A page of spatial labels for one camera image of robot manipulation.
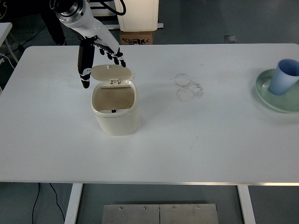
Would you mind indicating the white table leg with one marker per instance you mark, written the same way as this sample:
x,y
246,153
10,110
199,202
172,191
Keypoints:
x,y
246,205
73,205

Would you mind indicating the blue ribbed cup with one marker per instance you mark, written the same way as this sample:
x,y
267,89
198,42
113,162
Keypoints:
x,y
280,81

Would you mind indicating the grey metal plate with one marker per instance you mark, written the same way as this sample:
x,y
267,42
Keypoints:
x,y
130,215
189,215

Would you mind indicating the small white side table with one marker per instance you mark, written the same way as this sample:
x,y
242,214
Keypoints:
x,y
4,28

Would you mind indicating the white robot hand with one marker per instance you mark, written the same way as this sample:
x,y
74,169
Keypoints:
x,y
93,25

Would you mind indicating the white device with dark slot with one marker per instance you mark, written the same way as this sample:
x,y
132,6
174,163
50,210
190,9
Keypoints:
x,y
102,10

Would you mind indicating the tall white cabinet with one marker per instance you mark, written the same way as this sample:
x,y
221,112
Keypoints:
x,y
137,16

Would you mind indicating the pale green plate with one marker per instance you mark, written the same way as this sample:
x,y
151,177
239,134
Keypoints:
x,y
280,105

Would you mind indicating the cream lidded trash bin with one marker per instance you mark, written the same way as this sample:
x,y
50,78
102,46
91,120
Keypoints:
x,y
116,126

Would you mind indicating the printed cardboard box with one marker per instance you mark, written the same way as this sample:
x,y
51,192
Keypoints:
x,y
135,37

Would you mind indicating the grey floor socket box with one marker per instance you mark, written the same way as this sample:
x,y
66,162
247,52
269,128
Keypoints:
x,y
230,39

